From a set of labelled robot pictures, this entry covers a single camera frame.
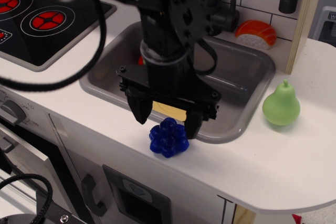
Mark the grey appliance background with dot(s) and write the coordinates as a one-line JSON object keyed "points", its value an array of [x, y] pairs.
{"points": [[325, 27]]}

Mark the grey cabinet door handle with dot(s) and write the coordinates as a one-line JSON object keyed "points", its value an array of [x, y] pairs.
{"points": [[88, 185]]}

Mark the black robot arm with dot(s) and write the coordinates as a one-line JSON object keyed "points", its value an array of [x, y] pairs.
{"points": [[170, 30]]}

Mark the black toy stovetop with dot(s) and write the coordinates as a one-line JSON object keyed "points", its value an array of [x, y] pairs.
{"points": [[36, 33]]}

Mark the wooden side panel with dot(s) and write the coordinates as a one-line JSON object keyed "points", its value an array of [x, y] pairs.
{"points": [[305, 19]]}

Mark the grey toy sink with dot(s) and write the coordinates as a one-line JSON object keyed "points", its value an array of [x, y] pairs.
{"points": [[242, 76]]}

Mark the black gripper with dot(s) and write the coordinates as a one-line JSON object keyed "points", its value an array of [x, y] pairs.
{"points": [[176, 85]]}

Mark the grey dishwasher panel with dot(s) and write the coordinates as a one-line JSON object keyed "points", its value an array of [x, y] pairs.
{"points": [[137, 201]]}

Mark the red toy strawberry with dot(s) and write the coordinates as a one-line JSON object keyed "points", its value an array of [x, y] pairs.
{"points": [[141, 61]]}

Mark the dark grey toy faucet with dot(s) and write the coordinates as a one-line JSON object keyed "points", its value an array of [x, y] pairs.
{"points": [[227, 18]]}

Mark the salmon sushi toy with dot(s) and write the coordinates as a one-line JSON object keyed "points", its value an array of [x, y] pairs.
{"points": [[256, 33]]}

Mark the grey oven door handle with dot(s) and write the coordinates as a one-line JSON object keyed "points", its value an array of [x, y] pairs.
{"points": [[7, 144]]}

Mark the green toy pear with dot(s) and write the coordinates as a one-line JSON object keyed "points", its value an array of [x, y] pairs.
{"points": [[282, 107]]}

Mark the grey oven knob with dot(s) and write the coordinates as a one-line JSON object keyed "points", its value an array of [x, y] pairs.
{"points": [[12, 113]]}

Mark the blue toy blueberries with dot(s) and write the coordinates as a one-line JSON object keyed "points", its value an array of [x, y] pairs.
{"points": [[168, 138]]}

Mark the yellow toy plate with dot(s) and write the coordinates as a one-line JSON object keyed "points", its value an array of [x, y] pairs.
{"points": [[170, 111]]}

